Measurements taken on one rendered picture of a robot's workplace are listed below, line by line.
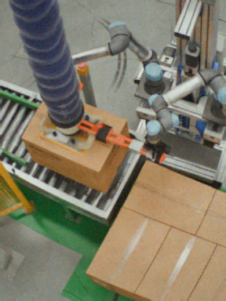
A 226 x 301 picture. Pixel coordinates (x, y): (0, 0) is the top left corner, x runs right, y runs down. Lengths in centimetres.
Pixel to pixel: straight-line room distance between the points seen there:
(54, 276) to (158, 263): 103
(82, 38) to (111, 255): 246
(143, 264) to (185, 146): 118
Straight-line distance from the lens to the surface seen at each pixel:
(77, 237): 425
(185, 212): 369
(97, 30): 524
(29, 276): 426
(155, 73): 335
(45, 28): 230
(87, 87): 391
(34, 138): 341
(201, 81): 291
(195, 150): 425
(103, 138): 316
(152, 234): 364
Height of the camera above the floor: 406
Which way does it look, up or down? 65 degrees down
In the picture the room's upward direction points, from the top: 11 degrees counter-clockwise
